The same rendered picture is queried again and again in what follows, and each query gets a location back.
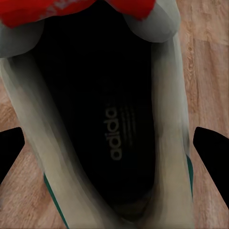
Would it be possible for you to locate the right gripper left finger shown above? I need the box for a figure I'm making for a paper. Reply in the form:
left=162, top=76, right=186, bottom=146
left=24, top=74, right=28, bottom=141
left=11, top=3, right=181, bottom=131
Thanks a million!
left=0, top=127, right=25, bottom=184

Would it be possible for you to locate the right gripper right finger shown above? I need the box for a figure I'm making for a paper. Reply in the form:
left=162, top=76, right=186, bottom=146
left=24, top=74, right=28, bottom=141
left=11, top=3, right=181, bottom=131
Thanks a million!
left=193, top=127, right=229, bottom=209

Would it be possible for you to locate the gym shoe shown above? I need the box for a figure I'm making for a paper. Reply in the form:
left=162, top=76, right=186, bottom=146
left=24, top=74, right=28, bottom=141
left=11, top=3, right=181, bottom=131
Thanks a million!
left=0, top=0, right=195, bottom=229

